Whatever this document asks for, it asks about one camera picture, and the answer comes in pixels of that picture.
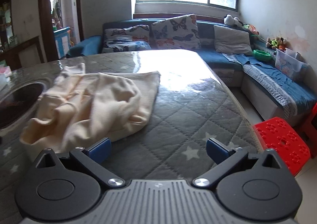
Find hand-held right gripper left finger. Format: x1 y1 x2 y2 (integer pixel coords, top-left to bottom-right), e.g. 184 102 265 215
35 137 125 188

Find dark wooden display cabinet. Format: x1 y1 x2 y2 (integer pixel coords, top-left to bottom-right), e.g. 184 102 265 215
0 0 44 71

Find orange plush toy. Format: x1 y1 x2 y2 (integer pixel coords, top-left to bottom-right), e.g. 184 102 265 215
245 24 260 36

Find clear plastic storage box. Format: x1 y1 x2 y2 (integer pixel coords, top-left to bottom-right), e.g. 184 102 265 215
274 48 310 81

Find butterfly print pillow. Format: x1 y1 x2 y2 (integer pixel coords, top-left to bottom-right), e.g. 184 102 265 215
101 25 152 53
152 14 201 50

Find round black induction cooker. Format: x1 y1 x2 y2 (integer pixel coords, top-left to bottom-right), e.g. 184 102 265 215
0 79 51 129

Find blue cabinet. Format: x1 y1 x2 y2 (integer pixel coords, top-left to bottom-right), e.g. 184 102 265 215
53 26 71 59

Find grey pillow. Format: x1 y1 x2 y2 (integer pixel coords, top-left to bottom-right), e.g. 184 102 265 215
213 25 253 56

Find cream knit garment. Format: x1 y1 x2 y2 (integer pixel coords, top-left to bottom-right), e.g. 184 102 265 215
20 63 161 152

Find white and black plush toy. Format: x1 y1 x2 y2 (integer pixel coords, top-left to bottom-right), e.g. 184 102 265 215
223 14 244 27

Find green bowl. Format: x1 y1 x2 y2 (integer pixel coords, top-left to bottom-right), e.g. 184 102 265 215
253 49 273 61

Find blue sofa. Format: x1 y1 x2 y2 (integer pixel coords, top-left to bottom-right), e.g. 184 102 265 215
66 17 317 128

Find blue sofa throw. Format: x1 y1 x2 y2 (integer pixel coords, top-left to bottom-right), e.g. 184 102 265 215
224 53 317 110

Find red plastic stool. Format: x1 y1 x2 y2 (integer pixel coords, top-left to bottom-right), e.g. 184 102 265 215
253 117 311 177

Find brown plush toys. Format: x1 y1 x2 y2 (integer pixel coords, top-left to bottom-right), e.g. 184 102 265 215
265 36 288 51

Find pink tissue pack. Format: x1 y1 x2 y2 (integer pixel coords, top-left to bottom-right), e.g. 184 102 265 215
0 65 13 83

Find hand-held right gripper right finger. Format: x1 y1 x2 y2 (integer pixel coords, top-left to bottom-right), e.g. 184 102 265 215
193 137 284 188

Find dark wooden door frame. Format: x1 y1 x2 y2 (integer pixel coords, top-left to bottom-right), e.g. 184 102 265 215
38 0 86 63

